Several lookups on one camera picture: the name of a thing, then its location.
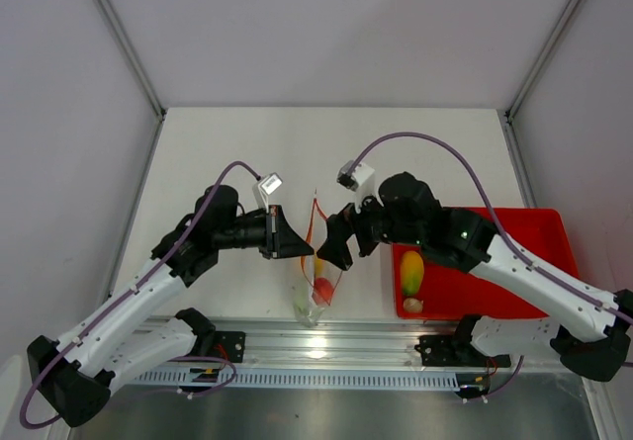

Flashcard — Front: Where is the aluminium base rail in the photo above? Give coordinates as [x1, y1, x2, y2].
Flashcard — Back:
[113, 316, 560, 373]

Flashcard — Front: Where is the green apple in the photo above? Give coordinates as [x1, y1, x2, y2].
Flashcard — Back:
[293, 286, 310, 313]

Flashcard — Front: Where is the clear orange zip top bag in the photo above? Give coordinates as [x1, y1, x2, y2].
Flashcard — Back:
[293, 190, 343, 328]

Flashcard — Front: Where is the peach fruit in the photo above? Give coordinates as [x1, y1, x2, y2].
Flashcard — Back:
[312, 277, 334, 306]

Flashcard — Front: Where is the purple cable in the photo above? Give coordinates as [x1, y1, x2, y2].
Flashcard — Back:
[345, 132, 633, 327]
[18, 160, 263, 430]

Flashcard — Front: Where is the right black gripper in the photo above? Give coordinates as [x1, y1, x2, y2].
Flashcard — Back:
[317, 182, 424, 271]

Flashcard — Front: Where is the red plastic tray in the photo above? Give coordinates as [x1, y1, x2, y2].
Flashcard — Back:
[391, 206, 581, 320]

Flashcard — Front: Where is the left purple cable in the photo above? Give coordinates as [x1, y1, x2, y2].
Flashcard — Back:
[18, 160, 263, 430]

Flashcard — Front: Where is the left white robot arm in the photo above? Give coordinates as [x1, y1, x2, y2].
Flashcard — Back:
[27, 185, 314, 427]

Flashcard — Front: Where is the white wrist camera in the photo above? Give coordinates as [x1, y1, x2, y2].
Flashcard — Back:
[252, 172, 283, 212]
[336, 160, 375, 214]

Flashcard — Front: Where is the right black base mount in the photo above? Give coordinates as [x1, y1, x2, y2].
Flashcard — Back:
[413, 334, 511, 368]

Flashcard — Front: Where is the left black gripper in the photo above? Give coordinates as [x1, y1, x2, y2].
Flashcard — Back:
[215, 205, 314, 260]

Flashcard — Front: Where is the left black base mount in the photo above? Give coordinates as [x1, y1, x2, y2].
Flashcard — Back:
[179, 331, 246, 364]

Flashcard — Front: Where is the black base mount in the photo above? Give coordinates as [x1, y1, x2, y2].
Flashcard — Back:
[179, 331, 246, 364]
[413, 334, 511, 368]

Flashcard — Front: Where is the garlic bulb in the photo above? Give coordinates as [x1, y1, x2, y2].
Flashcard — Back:
[403, 298, 423, 314]

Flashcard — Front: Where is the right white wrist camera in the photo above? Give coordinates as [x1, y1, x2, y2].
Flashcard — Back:
[336, 160, 375, 214]

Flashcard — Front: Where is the right aluminium frame post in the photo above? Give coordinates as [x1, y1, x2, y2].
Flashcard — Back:
[502, 0, 605, 123]

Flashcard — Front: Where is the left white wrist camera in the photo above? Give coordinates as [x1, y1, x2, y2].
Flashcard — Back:
[252, 172, 283, 212]

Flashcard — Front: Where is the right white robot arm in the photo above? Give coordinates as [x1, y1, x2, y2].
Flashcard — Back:
[317, 166, 632, 382]

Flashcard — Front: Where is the slotted cable duct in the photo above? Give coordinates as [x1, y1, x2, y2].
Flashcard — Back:
[130, 366, 460, 392]

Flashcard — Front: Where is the left aluminium frame post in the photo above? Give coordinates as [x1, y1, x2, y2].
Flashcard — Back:
[92, 0, 166, 122]

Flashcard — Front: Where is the yellow green mango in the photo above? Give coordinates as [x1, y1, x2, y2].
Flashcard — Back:
[400, 251, 425, 297]

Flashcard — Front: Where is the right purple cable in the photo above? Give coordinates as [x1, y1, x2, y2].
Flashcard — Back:
[345, 132, 633, 327]

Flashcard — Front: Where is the aluminium frame post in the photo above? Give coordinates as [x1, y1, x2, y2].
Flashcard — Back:
[502, 0, 605, 123]
[92, 0, 166, 122]

